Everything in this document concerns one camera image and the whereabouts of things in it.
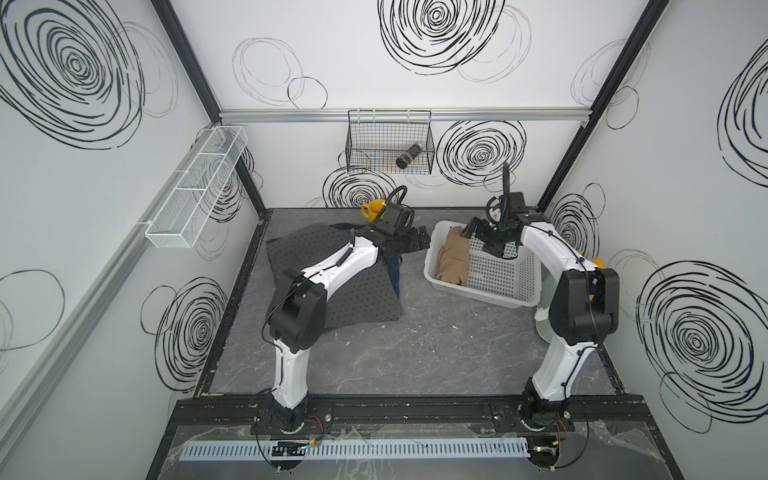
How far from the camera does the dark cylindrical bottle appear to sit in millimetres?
909

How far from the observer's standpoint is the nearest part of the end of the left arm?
683 mm

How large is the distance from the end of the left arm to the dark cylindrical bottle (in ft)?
0.72
